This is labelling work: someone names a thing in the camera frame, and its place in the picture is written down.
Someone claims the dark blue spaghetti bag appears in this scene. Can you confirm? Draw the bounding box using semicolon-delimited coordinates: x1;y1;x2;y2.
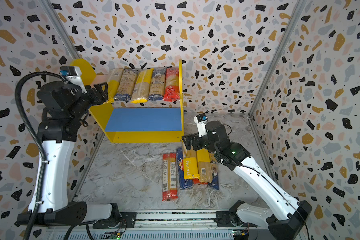
114;69;139;102

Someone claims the yellow spaghetti bag with text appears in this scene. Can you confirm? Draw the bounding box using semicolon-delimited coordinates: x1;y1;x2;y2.
182;143;200;180

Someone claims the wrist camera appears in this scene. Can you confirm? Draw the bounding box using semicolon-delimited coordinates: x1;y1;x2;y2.
194;113;209;138
60;66;87;94

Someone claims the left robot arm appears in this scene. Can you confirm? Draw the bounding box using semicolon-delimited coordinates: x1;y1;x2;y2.
15;75;121;228

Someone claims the yellow shelf unit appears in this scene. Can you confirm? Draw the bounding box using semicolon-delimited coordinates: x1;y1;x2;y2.
71;59;184;143

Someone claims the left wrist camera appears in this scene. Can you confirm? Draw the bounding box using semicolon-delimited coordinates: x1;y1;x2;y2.
60;66;87;94

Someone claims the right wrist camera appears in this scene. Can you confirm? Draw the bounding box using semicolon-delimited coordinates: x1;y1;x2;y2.
194;113;209;138

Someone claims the metal base rail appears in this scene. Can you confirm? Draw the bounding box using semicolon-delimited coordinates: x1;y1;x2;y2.
46;209;277;240

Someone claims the yellow top spaghetti bag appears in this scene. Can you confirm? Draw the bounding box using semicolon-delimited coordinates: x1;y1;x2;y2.
131;69;154;104

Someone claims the navy spaghetti bag far right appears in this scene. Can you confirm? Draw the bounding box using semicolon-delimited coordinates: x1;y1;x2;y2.
208;154;220;191

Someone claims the long yellow spaghetti bag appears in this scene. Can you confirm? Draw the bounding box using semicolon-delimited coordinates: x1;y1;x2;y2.
107;69;124;103

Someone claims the blue Barilla spaghetti bag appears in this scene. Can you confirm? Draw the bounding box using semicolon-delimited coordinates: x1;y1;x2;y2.
176;147;193;190

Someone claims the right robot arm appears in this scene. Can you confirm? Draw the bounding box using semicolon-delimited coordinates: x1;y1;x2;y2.
182;114;312;240

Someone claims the red label spaghetti bag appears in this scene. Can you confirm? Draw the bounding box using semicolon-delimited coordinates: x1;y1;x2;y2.
162;153;178;202

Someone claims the blue white spaghetti bag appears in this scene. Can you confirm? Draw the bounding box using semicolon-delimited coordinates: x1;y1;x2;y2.
148;68;167;101

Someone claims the red bag underneath pile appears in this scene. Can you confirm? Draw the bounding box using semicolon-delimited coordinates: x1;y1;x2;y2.
193;179;208;186

